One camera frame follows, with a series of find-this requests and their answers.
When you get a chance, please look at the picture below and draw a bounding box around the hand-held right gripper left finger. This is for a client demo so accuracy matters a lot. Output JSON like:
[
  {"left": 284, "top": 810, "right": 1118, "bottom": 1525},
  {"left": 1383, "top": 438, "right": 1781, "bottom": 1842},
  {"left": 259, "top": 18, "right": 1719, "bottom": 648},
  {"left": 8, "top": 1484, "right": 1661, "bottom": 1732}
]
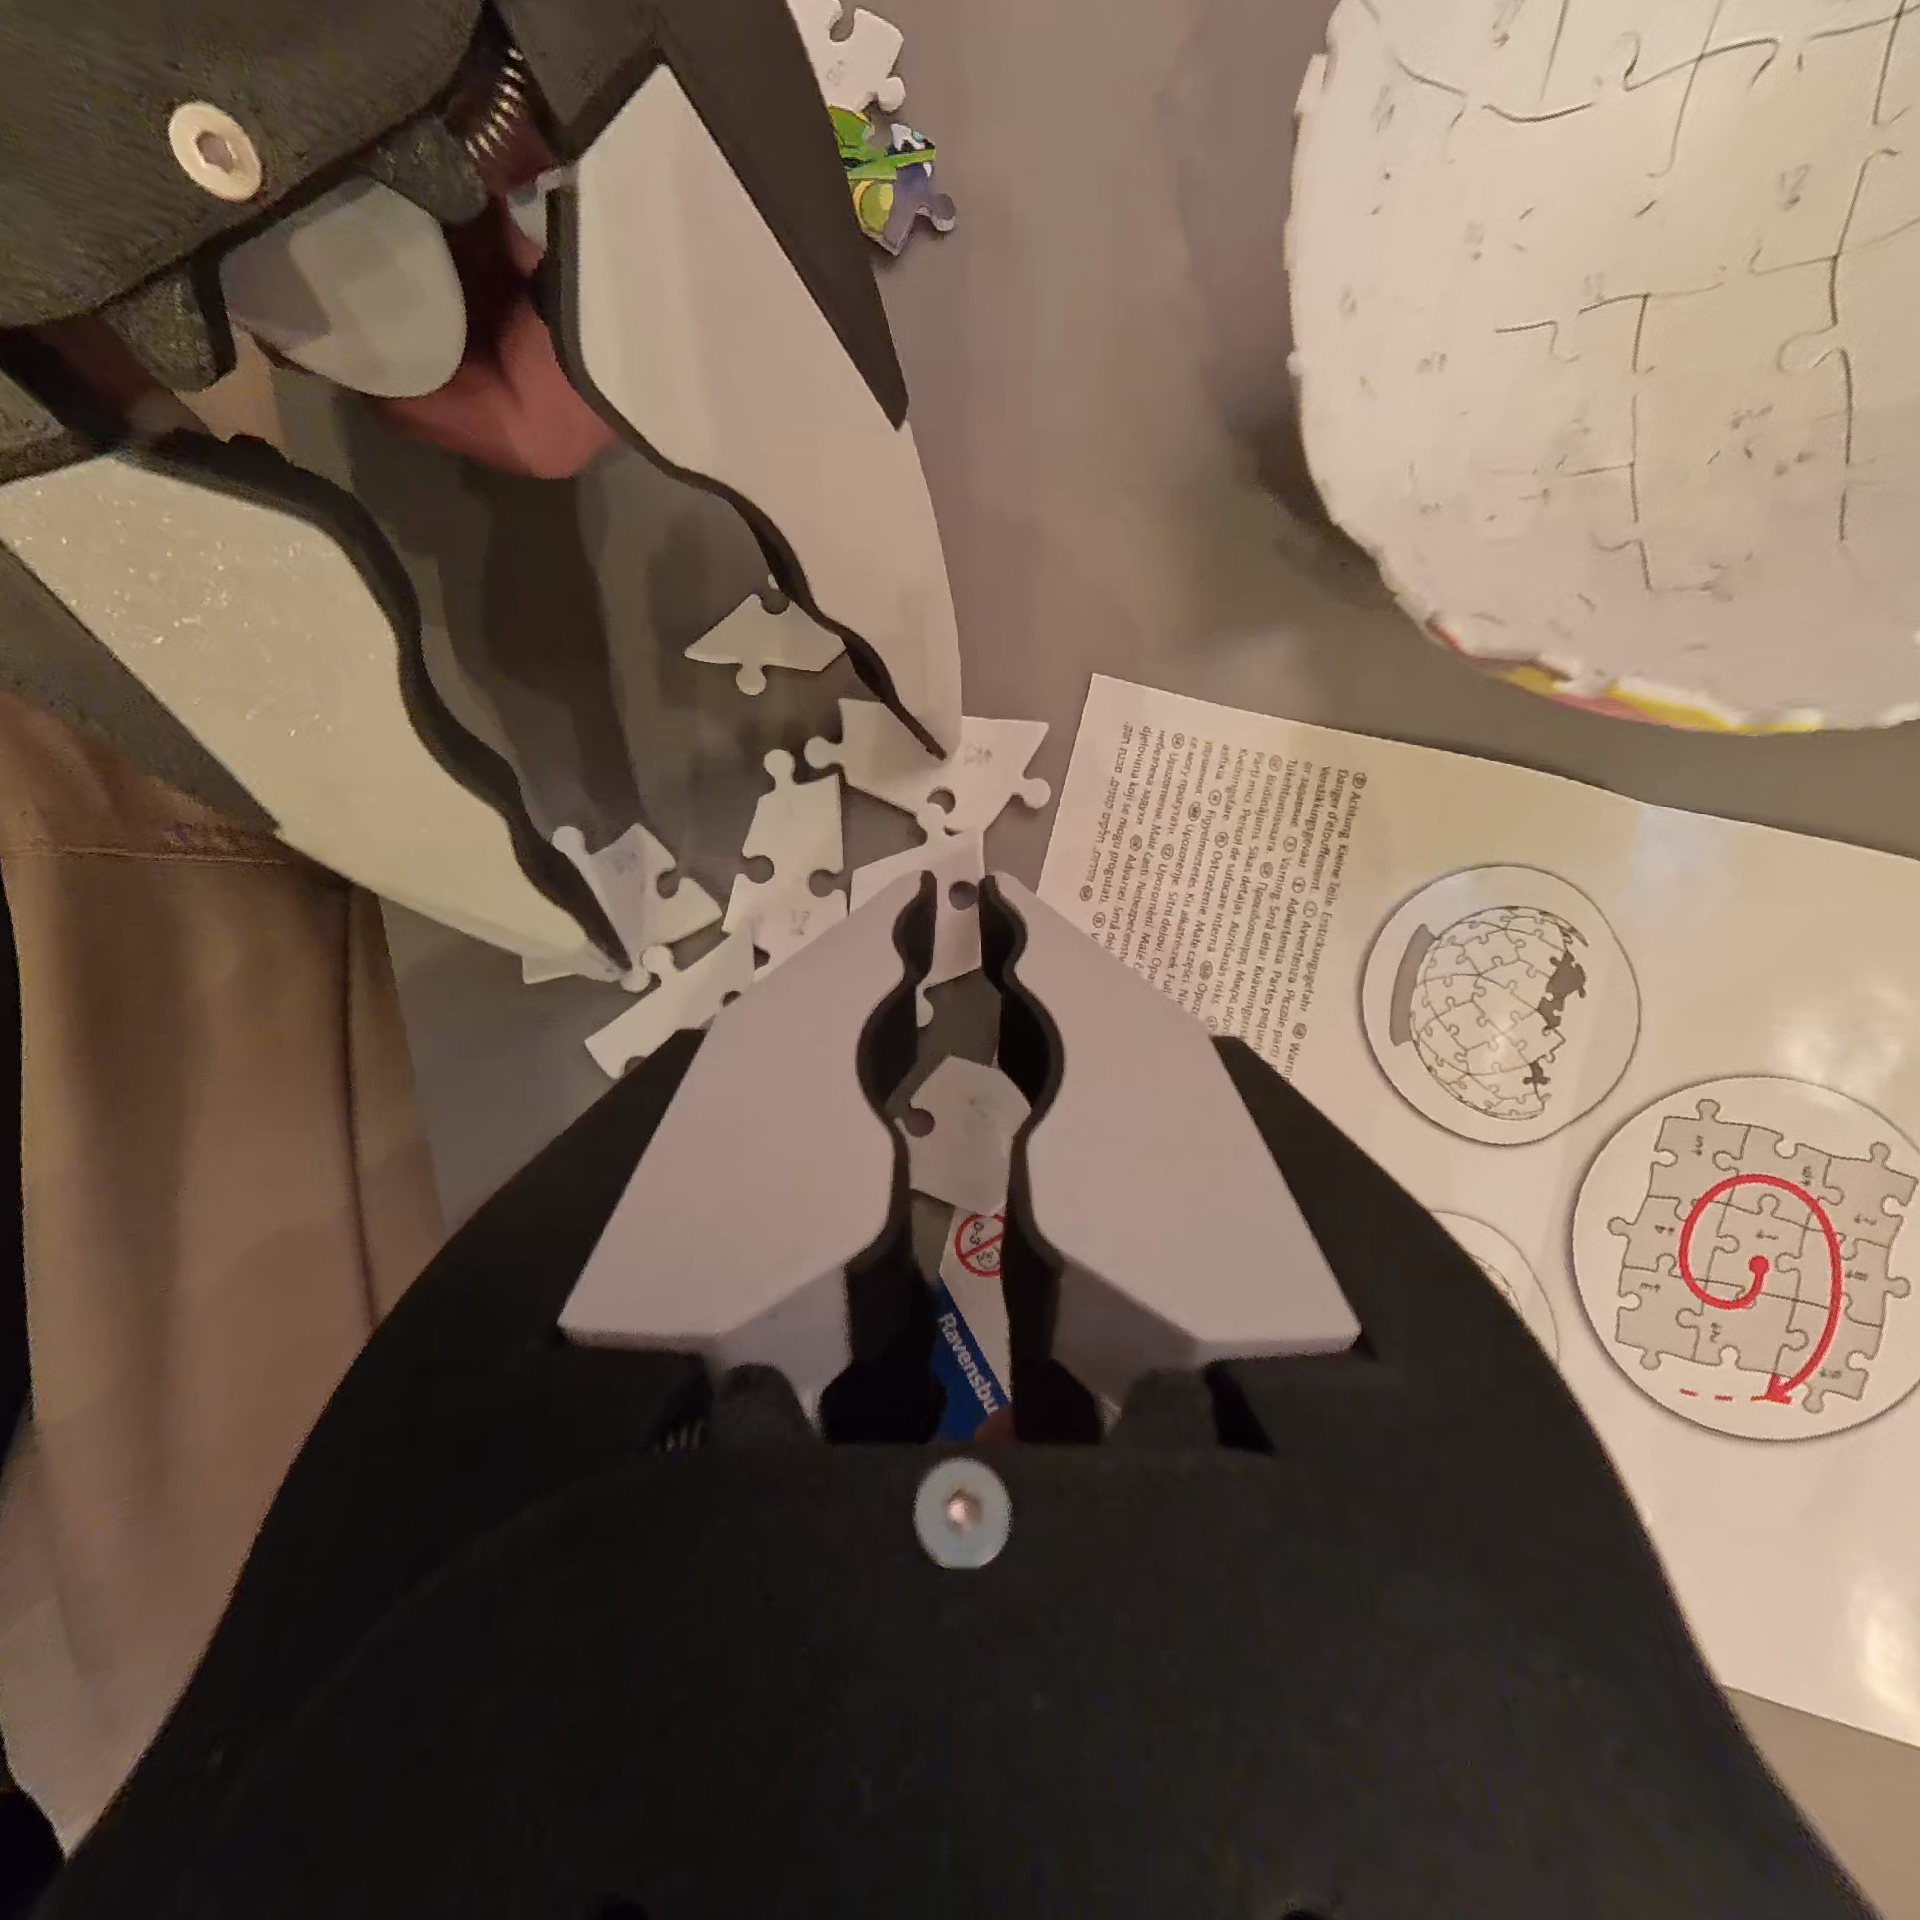
[{"left": 555, "top": 876, "right": 938, "bottom": 1444}]

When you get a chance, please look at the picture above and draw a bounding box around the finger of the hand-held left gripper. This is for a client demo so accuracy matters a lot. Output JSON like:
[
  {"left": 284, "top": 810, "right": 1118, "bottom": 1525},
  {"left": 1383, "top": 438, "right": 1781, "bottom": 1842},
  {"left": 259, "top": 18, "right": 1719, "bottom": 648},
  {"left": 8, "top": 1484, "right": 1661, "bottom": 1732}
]
[
  {"left": 536, "top": 33, "right": 968, "bottom": 763},
  {"left": 0, "top": 442, "right": 631, "bottom": 970}
]

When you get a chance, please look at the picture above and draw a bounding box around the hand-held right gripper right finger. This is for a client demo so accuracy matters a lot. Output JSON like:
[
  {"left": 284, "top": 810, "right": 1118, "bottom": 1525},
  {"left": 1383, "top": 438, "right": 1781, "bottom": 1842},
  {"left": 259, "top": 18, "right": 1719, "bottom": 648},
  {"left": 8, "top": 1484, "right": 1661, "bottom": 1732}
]
[{"left": 980, "top": 876, "right": 1366, "bottom": 1444}]

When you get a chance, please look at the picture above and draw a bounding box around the partly built puzzle ball shell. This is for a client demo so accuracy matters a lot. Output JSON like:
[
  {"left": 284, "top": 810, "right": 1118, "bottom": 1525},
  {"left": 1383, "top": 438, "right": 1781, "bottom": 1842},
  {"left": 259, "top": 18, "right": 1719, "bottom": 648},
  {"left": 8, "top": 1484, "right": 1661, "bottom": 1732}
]
[{"left": 1285, "top": 0, "right": 1920, "bottom": 736}]

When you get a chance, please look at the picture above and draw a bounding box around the green colourful puzzle piece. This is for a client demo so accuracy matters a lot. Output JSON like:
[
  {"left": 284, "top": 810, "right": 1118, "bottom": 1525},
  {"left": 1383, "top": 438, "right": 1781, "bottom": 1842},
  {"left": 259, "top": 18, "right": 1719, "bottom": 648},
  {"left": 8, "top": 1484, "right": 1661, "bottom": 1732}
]
[{"left": 832, "top": 112, "right": 959, "bottom": 262}]

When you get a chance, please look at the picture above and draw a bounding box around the person's left hand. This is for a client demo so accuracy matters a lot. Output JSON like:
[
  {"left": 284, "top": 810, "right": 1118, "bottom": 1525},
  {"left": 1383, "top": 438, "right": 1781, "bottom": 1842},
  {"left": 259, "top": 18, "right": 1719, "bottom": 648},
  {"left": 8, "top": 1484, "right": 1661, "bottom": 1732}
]
[{"left": 368, "top": 226, "right": 622, "bottom": 486}]

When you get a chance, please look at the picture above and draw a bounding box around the white instruction leaflet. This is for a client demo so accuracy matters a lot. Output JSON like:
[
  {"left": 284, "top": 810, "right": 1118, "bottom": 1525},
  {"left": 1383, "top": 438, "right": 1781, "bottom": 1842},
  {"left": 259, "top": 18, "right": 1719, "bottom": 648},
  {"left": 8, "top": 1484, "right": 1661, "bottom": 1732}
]
[{"left": 915, "top": 672, "right": 1920, "bottom": 1749}]

